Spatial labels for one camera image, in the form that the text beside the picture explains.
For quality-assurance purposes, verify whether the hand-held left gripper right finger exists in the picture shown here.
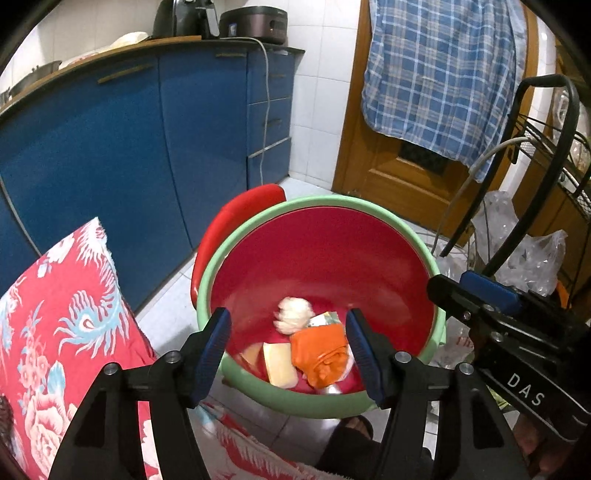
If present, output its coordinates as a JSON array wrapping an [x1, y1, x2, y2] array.
[[346, 308, 529, 480]]

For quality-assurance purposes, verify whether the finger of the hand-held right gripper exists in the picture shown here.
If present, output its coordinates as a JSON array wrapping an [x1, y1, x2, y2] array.
[[461, 271, 522, 313], [427, 275, 492, 328]]

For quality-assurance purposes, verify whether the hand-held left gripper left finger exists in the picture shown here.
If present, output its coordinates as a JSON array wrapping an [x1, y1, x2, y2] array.
[[48, 307, 232, 480]]

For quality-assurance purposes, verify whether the orange plastic bag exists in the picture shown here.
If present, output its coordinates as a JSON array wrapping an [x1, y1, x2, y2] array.
[[290, 323, 350, 389]]

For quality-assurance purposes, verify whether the green and white packet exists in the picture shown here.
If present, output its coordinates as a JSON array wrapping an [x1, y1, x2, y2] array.
[[307, 311, 341, 329]]

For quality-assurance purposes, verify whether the yellow sponge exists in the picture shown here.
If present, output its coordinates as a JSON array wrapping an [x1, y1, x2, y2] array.
[[262, 344, 298, 387]]

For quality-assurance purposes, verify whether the white paper ball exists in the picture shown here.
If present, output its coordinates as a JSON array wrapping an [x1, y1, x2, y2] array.
[[274, 296, 315, 335]]

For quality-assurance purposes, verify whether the red and green basin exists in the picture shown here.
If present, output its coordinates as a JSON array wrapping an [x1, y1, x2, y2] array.
[[196, 195, 448, 420]]

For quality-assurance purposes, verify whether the person's right hand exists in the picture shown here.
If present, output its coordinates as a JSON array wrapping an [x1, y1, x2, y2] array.
[[513, 416, 563, 479]]

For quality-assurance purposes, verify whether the white printed plastic bag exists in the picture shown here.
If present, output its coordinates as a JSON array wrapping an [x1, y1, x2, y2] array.
[[429, 314, 481, 370]]

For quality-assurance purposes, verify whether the crinkled clear plastic bag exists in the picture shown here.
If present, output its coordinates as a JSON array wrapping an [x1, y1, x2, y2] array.
[[471, 189, 568, 296]]

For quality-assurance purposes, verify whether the person's black slipper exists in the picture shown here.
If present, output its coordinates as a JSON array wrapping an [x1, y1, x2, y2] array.
[[339, 414, 375, 441]]

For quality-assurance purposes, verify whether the person's dark trouser leg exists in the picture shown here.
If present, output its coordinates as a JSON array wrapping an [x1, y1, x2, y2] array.
[[316, 427, 435, 480]]

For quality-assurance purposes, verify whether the red plastic stool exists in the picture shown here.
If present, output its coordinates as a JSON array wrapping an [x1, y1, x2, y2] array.
[[190, 184, 287, 308]]

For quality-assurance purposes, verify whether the red floral tablecloth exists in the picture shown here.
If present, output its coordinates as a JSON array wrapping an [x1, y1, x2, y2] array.
[[0, 217, 333, 480]]

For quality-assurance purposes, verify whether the blue plaid cloth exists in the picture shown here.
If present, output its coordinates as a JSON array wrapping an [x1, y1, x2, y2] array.
[[360, 0, 528, 183]]

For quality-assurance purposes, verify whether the blue kitchen base cabinet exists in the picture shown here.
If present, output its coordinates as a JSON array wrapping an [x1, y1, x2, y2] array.
[[0, 36, 305, 315]]

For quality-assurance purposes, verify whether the patterned plate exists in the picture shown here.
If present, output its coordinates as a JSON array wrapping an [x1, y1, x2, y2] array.
[[60, 51, 100, 70]]

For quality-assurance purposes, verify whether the white dish cover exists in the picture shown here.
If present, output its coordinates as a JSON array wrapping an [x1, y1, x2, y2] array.
[[111, 31, 151, 48]]

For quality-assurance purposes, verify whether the dark rice cooker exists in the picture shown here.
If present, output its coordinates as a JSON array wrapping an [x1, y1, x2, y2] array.
[[219, 6, 289, 47]]

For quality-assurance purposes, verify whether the black air fryer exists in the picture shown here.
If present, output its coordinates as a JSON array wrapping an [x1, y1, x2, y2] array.
[[152, 0, 221, 40]]

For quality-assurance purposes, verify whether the white hose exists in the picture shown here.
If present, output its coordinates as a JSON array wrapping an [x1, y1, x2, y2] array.
[[431, 136, 529, 252]]

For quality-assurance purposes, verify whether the black wire rack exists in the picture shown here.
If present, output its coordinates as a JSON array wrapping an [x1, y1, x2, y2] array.
[[438, 74, 591, 296]]

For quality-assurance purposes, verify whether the white power cable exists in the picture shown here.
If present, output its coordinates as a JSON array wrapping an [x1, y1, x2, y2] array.
[[249, 37, 271, 188]]

